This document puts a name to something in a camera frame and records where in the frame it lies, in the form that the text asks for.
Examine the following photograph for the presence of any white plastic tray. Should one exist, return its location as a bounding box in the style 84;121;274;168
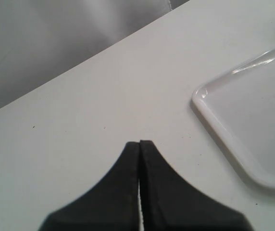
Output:
192;48;275;189

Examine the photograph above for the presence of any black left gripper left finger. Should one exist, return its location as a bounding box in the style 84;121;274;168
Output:
39;141;139;231

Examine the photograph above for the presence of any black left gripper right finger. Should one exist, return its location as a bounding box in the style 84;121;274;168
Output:
140;141;253;231

